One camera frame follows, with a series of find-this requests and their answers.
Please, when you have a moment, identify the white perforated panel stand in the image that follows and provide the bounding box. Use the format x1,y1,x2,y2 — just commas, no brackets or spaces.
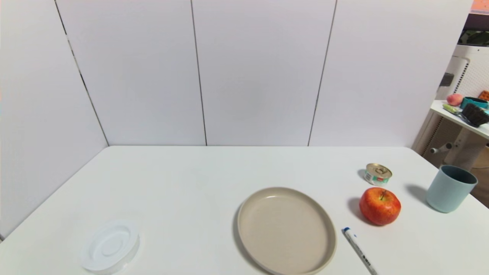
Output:
436,44,489,102

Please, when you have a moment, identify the small tin can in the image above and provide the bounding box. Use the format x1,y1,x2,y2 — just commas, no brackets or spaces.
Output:
364,163,393,186

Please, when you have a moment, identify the beige round plate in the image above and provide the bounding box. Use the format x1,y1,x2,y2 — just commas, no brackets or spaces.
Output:
237,186,337,275

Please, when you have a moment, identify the black brush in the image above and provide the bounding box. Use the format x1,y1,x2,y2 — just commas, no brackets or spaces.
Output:
461,103,489,128

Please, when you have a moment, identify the teal bowl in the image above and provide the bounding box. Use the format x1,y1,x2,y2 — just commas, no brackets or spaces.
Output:
460,97,489,111

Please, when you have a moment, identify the white marker pen blue cap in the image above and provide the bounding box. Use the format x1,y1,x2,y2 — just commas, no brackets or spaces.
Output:
342,227,379,275

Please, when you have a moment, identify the white side table top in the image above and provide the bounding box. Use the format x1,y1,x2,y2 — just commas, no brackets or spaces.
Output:
430,100,489,140

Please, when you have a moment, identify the light blue cup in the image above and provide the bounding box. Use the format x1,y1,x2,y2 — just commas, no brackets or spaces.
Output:
426,165,478,214

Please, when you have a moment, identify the white side table pedestal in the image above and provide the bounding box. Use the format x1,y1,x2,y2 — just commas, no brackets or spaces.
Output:
430,128,488,171

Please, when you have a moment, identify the red apple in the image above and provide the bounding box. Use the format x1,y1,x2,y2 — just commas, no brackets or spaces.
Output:
359,187,402,226

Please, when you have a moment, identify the white round plastic container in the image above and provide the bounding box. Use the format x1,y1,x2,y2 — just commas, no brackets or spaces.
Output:
80,219,140,275

